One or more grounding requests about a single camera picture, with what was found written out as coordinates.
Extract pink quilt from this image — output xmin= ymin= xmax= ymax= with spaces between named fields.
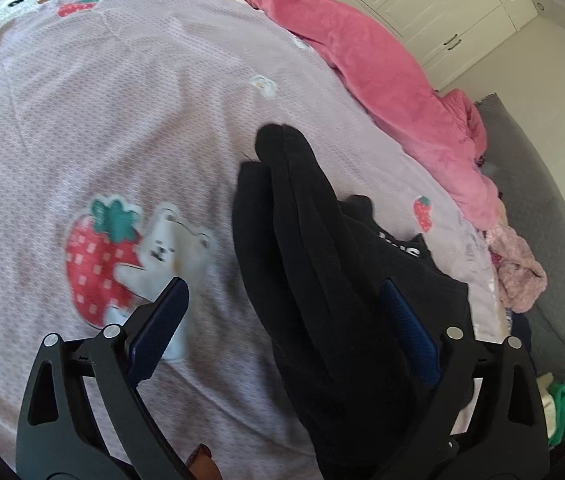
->
xmin=162 ymin=0 xmax=506 ymax=231

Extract white wardrobe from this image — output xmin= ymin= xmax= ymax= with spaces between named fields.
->
xmin=297 ymin=0 xmax=541 ymax=93

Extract person's left hand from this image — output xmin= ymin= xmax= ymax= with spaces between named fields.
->
xmin=185 ymin=442 xmax=223 ymax=480

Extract pink patterned cloth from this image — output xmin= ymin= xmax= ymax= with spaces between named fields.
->
xmin=487 ymin=224 xmax=548 ymax=313

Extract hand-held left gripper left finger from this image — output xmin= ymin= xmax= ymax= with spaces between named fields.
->
xmin=15 ymin=277 xmax=190 ymax=480

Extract green cloth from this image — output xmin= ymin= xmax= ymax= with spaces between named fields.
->
xmin=547 ymin=381 xmax=565 ymax=447

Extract light purple strawberry bed sheet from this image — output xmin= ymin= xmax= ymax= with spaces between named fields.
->
xmin=0 ymin=0 xmax=506 ymax=480

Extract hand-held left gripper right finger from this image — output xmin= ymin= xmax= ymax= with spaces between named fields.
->
xmin=377 ymin=280 xmax=551 ymax=480

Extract black printed t-shirt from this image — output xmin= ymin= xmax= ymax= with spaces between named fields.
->
xmin=232 ymin=124 xmax=474 ymax=480

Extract white cloth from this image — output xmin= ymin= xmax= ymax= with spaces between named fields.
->
xmin=537 ymin=374 xmax=558 ymax=441

